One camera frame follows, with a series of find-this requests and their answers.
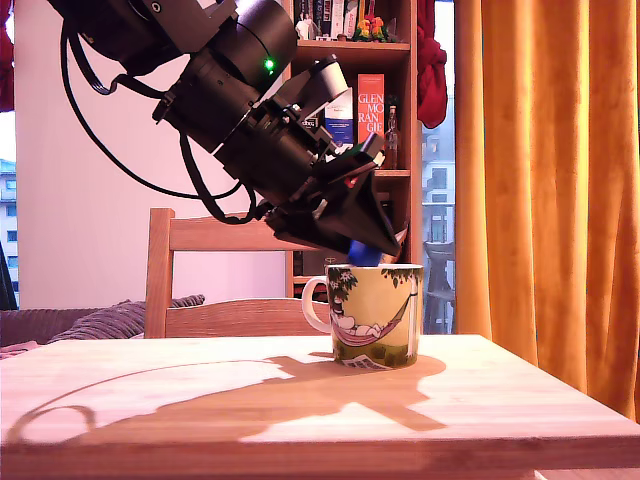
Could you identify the black box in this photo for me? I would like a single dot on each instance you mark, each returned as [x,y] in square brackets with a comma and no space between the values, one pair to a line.
[322,265]

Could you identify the white book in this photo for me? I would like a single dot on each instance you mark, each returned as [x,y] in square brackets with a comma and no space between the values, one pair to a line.
[338,20]

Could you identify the blue coffee capsule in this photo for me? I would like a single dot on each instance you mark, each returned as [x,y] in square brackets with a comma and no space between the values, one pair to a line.
[362,255]

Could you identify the black slanted stand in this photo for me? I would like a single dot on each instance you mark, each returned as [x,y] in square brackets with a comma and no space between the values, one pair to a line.
[6,290]

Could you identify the grey outdoor chair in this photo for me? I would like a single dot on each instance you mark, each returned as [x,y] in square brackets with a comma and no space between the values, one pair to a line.
[440,280]

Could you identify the white and blue whisky box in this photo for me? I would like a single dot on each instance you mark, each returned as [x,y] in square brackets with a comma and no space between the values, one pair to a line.
[342,125]

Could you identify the knotted red curtain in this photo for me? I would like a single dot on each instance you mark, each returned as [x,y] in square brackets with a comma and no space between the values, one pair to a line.
[431,75]

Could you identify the orange curtain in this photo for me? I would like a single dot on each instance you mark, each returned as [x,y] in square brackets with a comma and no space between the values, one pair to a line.
[550,200]

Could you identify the hammock print coffee mug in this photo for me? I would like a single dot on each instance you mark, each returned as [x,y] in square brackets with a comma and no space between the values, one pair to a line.
[372,300]

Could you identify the wooden chair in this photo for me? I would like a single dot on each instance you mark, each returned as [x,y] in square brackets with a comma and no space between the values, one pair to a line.
[210,235]

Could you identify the red Glenmorangie box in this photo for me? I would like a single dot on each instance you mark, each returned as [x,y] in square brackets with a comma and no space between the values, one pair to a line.
[371,90]

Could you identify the colourful parrot figurine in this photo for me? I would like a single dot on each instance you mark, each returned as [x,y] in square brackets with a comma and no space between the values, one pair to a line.
[371,27]

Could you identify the white figurine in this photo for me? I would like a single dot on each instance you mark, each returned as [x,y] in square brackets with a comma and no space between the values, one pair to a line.
[306,27]

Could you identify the dark purple sofa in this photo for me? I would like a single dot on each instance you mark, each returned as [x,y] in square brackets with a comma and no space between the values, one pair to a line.
[30,325]

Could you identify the orange white paper roll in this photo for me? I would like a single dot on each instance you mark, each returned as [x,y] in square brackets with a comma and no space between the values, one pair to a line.
[404,231]

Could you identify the clear glass bottle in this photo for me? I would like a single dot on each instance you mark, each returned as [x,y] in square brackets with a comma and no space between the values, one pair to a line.
[392,135]

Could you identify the wooden bookshelf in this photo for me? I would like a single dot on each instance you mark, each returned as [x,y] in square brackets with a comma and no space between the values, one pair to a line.
[350,47]

